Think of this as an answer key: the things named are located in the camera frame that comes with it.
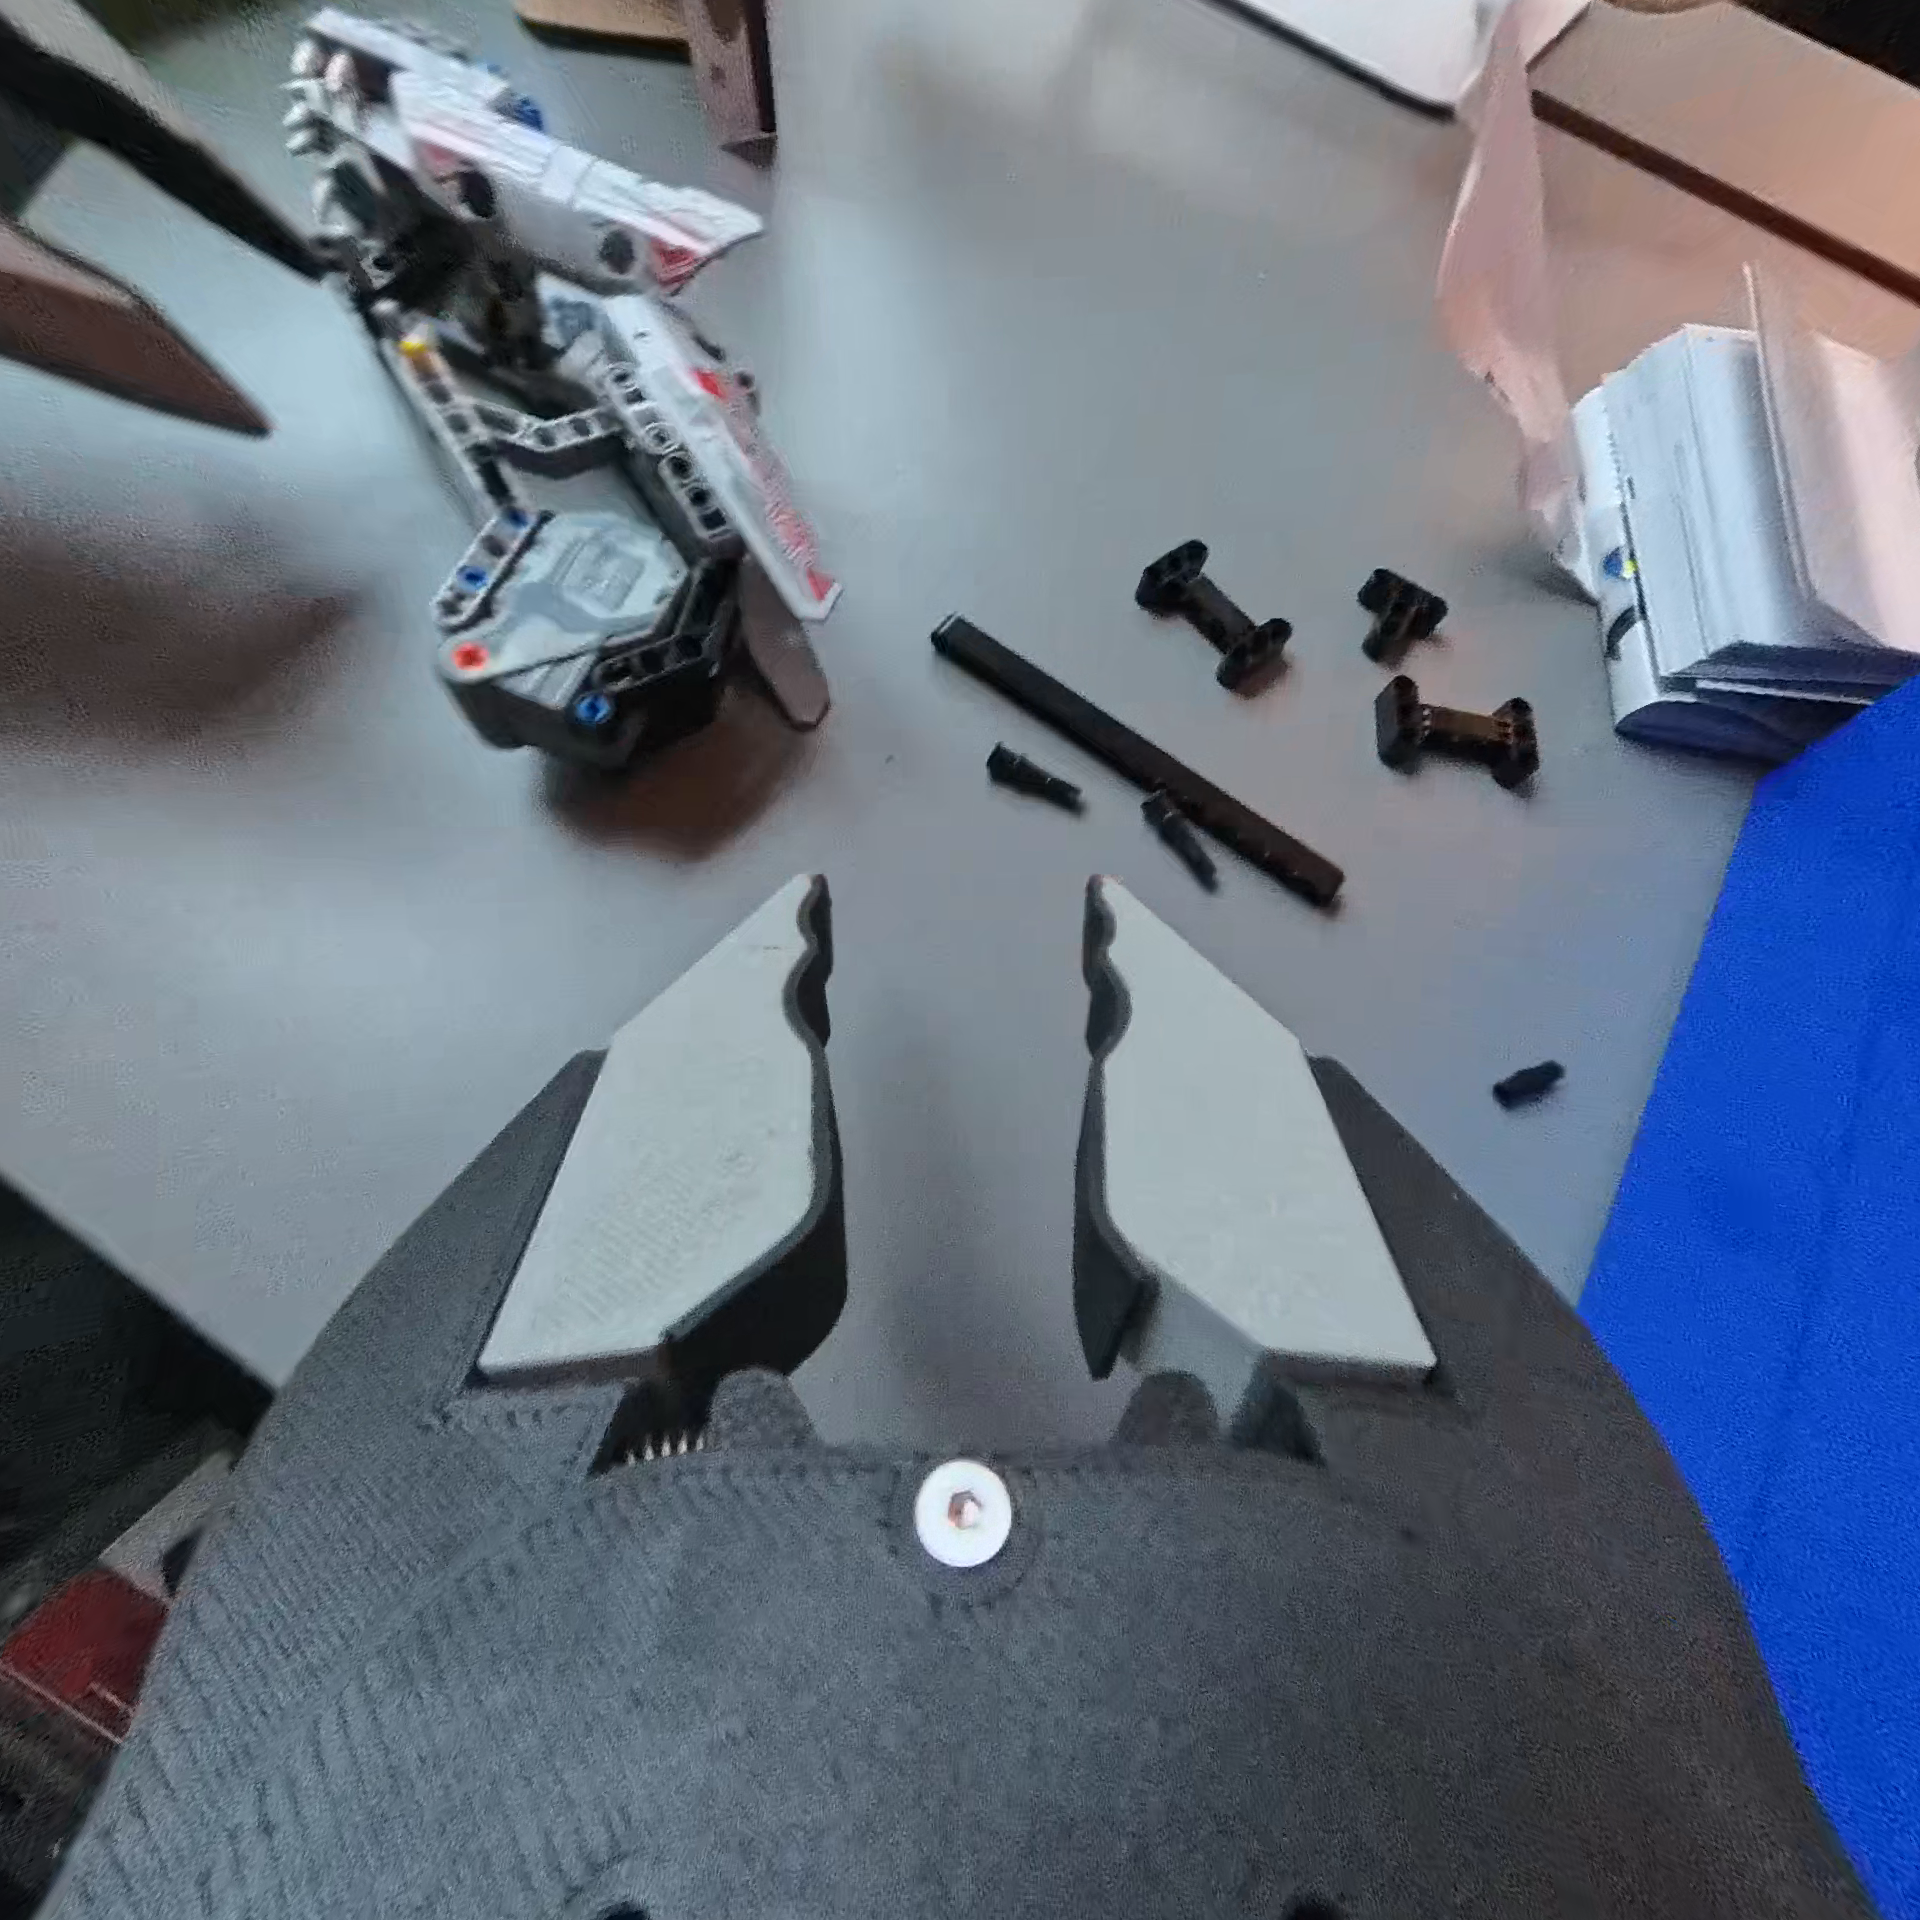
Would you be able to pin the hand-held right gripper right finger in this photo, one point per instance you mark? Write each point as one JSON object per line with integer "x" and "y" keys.
{"x": 1244, "y": 1201}

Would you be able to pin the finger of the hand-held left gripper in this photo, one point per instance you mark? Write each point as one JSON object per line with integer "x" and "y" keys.
{"x": 75, "y": 324}
{"x": 135, "y": 120}

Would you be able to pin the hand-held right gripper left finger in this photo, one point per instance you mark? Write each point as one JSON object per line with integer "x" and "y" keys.
{"x": 662, "y": 1185}

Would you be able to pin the long black lego tile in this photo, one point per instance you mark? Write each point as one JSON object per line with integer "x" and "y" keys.
{"x": 1142, "y": 761}

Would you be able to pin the blue plastic bin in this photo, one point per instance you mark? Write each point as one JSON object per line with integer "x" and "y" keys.
{"x": 1770, "y": 1201}

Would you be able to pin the black lego axle pin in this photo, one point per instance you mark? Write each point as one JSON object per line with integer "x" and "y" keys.
{"x": 1035, "y": 777}

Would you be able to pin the black lego H connector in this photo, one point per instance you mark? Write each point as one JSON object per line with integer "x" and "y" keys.
{"x": 1215, "y": 615}
{"x": 1455, "y": 732}

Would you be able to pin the black lego angle connector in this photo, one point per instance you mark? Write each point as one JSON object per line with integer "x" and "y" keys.
{"x": 1402, "y": 615}

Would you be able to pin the open cardboard box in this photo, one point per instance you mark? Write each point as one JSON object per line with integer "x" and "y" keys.
{"x": 721, "y": 60}

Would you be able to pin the red badge card holder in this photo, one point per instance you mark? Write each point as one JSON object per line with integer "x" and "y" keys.
{"x": 75, "y": 1652}

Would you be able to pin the stack of white booklets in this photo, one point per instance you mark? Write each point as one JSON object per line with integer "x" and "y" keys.
{"x": 1695, "y": 571}

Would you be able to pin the pink plastic bag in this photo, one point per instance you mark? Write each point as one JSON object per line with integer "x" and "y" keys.
{"x": 1500, "y": 300}

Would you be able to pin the white stand base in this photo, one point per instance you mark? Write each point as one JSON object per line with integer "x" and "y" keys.
{"x": 1350, "y": 37}

